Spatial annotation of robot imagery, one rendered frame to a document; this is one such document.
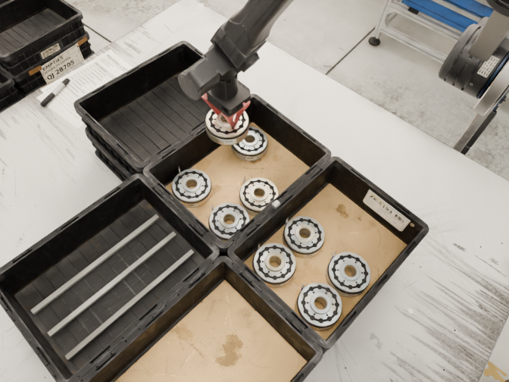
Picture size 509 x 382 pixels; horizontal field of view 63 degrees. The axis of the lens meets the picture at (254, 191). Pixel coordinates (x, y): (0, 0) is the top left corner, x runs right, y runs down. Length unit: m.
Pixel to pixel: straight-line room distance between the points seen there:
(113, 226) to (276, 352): 0.50
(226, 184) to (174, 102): 0.34
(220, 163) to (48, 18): 1.38
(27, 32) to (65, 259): 1.39
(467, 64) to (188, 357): 0.91
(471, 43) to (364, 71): 1.74
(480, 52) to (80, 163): 1.13
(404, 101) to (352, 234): 1.69
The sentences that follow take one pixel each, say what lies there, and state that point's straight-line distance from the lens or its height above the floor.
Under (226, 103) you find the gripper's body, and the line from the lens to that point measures 0.90.
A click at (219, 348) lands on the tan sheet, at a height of 0.83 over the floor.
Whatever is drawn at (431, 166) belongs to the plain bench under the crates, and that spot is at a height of 0.70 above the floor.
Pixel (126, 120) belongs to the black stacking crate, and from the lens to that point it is 1.31.
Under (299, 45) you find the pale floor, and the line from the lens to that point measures 2.89.
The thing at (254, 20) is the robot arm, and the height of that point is 1.38.
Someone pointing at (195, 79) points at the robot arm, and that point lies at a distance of 0.79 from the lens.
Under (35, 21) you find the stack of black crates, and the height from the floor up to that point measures 0.49.
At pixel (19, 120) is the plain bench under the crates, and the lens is 1.59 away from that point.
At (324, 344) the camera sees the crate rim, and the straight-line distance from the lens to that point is 0.90.
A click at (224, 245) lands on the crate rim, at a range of 0.95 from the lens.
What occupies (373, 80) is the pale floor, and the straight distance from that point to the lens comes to 2.77.
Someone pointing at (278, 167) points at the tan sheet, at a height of 0.83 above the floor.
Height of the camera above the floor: 1.79
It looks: 58 degrees down
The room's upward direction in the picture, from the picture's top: 7 degrees clockwise
